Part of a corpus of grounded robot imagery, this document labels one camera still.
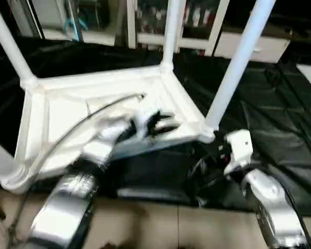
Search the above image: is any black work mat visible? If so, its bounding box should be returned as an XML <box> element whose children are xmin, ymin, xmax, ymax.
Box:
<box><xmin>0</xmin><ymin>36</ymin><xmax>311</xmax><ymax>213</ymax></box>

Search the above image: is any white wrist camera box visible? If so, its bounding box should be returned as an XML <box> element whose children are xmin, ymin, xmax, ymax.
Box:
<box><xmin>224</xmin><ymin>130</ymin><xmax>253</xmax><ymax>176</ymax></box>
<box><xmin>133</xmin><ymin>106</ymin><xmax>156</xmax><ymax>139</ymax></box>

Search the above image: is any storage rack with items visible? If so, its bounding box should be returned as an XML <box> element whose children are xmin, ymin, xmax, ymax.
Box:
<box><xmin>62</xmin><ymin>0</ymin><xmax>105</xmax><ymax>38</ymax></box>

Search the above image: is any white plastic table leg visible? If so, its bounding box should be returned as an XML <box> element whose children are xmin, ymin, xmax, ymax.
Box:
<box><xmin>203</xmin><ymin>0</ymin><xmax>276</xmax><ymax>144</ymax></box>
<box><xmin>0</xmin><ymin>0</ymin><xmax>38</xmax><ymax>90</ymax></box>
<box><xmin>0</xmin><ymin>136</ymin><xmax>31</xmax><ymax>193</ymax></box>
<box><xmin>161</xmin><ymin>0</ymin><xmax>181</xmax><ymax>73</ymax></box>

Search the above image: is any white glass door cabinet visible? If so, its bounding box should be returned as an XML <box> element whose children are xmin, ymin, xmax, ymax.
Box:
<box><xmin>127</xmin><ymin>0</ymin><xmax>230</xmax><ymax>56</ymax></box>

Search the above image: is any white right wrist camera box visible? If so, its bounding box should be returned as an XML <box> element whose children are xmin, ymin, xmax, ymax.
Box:
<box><xmin>224</xmin><ymin>130</ymin><xmax>253</xmax><ymax>176</ymax></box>

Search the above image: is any white drawer unit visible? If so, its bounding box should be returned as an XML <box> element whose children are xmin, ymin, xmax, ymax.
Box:
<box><xmin>215</xmin><ymin>32</ymin><xmax>291</xmax><ymax>64</ymax></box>

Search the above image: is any white plastic table top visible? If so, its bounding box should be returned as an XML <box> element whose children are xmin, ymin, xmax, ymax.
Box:
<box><xmin>0</xmin><ymin>65</ymin><xmax>216</xmax><ymax>193</ymax></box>

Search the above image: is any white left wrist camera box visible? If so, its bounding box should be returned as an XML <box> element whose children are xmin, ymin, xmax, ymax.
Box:
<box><xmin>133</xmin><ymin>106</ymin><xmax>156</xmax><ymax>139</ymax></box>

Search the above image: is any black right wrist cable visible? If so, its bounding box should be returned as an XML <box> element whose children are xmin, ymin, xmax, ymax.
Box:
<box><xmin>187</xmin><ymin>155</ymin><xmax>301</xmax><ymax>209</ymax></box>

